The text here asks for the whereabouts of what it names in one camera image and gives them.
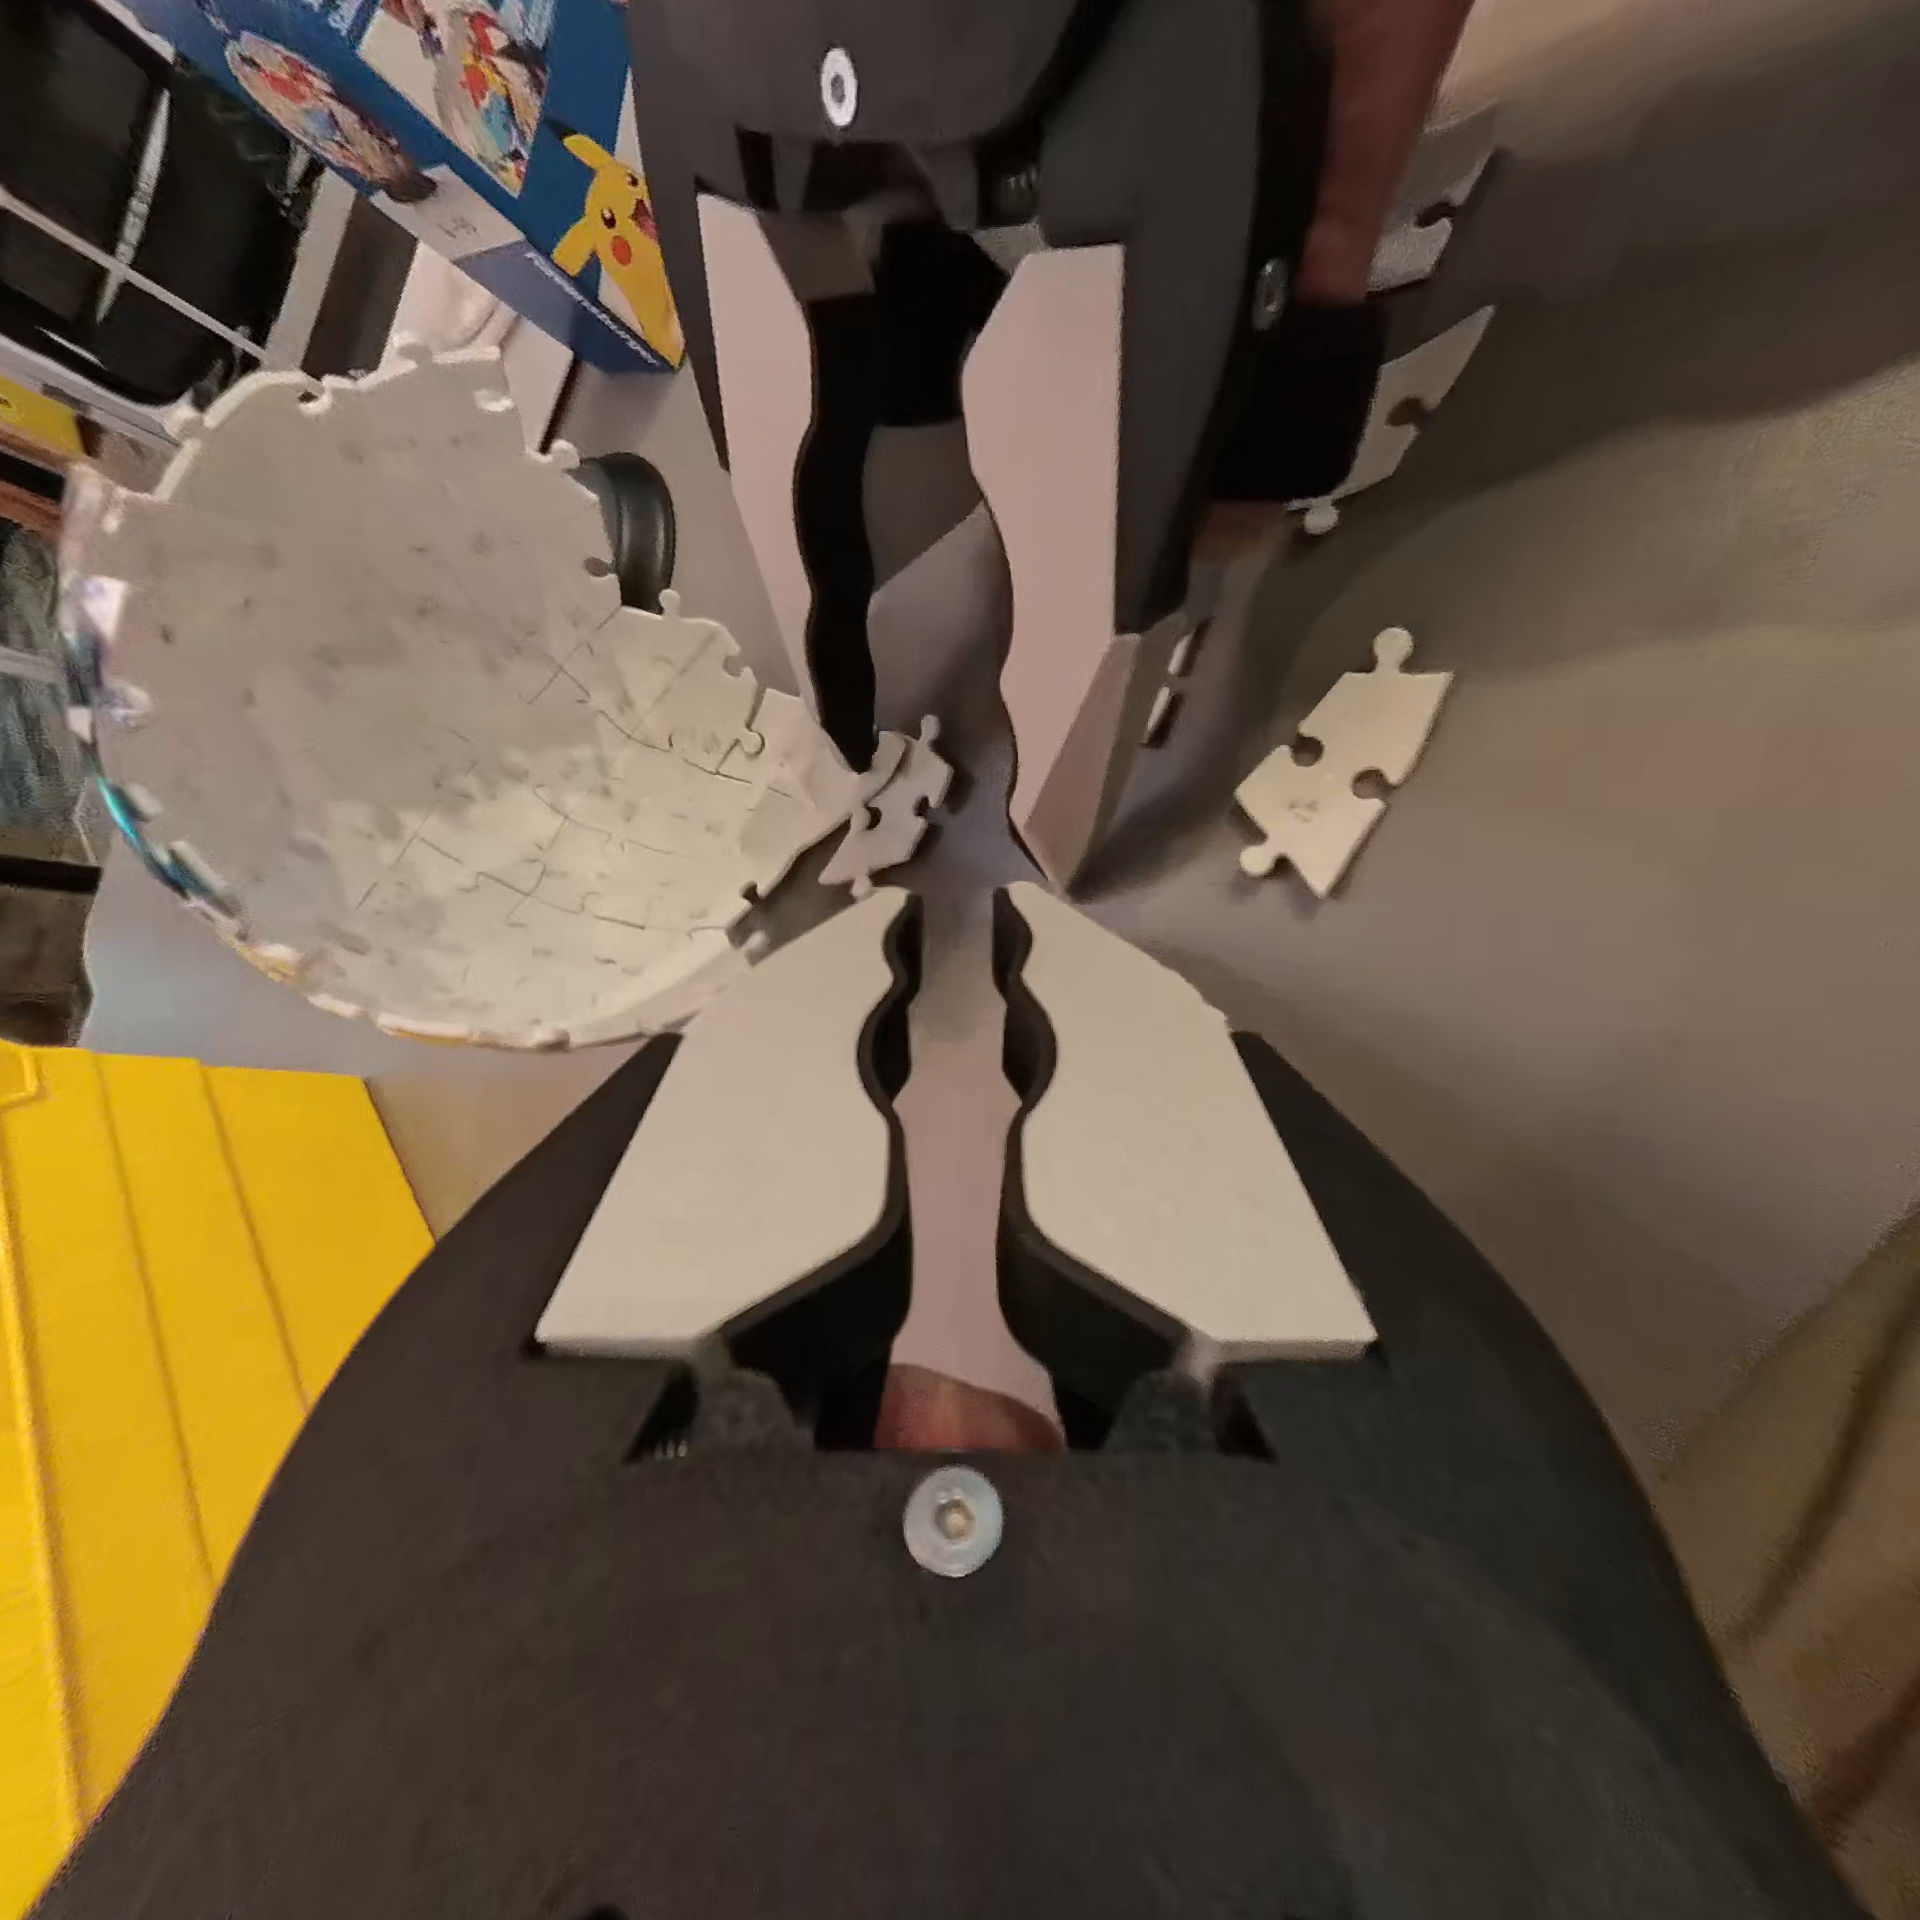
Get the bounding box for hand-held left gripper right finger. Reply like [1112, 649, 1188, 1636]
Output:
[991, 882, 1378, 1451]

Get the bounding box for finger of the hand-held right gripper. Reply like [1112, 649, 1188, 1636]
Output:
[959, 241, 1191, 897]
[693, 192, 888, 778]

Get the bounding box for yellow plastic bin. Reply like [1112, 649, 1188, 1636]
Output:
[0, 1043, 436, 1906]

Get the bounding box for black round puzzle stand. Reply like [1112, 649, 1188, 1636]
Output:
[576, 450, 680, 609]

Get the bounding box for person's right hand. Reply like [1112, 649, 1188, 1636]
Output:
[1294, 0, 1481, 303]

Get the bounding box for person's beige trousers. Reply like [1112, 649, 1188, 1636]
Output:
[1649, 1247, 1920, 1920]

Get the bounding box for joined white puzzle piece pair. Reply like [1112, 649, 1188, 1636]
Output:
[1231, 626, 1453, 899]

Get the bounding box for blue puzzle box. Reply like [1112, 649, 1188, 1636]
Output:
[150, 0, 688, 376]

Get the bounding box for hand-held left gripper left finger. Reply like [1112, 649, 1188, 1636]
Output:
[534, 886, 920, 1451]

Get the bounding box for partly built puzzle ball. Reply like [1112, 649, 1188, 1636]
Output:
[58, 337, 863, 1052]

